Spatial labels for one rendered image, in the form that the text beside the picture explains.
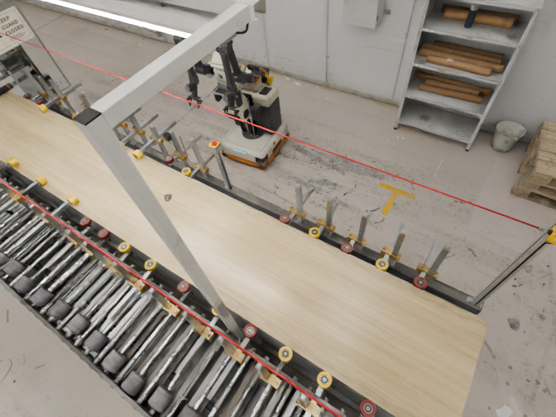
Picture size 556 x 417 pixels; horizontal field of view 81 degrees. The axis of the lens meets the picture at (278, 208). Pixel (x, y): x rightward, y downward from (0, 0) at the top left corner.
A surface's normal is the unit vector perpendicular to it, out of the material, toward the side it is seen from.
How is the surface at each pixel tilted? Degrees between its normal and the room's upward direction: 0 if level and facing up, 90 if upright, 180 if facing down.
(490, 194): 0
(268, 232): 0
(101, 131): 90
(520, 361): 0
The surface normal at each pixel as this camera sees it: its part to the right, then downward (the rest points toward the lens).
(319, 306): -0.09, -0.59
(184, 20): -0.51, 0.33
